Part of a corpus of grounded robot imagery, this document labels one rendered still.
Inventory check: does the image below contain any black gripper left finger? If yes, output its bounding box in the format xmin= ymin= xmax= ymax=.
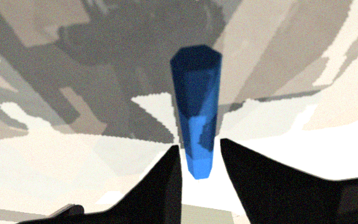
xmin=16 ymin=145 xmax=183 ymax=224

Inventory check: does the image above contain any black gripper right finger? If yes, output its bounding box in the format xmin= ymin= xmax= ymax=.
xmin=220 ymin=138 xmax=358 ymax=224

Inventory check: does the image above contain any black marker with blue cap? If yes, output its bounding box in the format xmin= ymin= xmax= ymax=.
xmin=55 ymin=204 xmax=85 ymax=217

